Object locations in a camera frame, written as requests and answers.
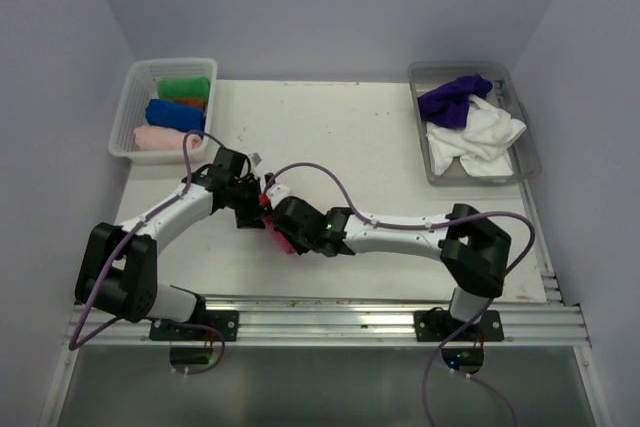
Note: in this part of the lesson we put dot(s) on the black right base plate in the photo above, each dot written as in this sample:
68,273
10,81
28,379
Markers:
436,324

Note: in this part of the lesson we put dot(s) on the orange rolled towel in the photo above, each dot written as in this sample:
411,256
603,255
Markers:
193,102

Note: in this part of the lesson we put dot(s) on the clear plastic bin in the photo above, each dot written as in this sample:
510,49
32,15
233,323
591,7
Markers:
426,76

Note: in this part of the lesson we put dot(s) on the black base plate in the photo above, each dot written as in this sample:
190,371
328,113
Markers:
436,324
213,325

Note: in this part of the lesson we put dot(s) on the pink red towel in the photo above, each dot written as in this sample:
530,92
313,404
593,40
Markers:
280,239

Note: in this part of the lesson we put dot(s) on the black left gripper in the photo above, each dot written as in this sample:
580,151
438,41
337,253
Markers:
251,218

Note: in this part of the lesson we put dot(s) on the white plastic basket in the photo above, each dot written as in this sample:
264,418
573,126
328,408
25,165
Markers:
139,88

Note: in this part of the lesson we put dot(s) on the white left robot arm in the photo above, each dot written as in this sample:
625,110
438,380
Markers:
119,270

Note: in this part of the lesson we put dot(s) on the light pink rolled towel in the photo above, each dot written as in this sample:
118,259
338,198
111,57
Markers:
155,138

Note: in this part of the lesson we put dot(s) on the white towel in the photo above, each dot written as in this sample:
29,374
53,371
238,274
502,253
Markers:
482,147

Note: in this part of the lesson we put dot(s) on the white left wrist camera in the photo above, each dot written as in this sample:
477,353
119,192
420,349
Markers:
255,159

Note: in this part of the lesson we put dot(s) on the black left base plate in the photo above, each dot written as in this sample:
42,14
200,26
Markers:
213,325

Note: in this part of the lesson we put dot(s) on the aluminium mounting rail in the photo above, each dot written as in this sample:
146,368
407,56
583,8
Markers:
330,322

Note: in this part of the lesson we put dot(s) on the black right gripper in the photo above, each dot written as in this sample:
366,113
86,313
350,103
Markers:
299,248

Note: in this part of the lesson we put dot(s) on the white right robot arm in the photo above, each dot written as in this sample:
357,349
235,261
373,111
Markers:
474,250

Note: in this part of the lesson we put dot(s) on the blue rolled towel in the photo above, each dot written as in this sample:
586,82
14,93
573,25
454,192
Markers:
168,114

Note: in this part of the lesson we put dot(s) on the purple towel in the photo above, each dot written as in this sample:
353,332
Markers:
448,105

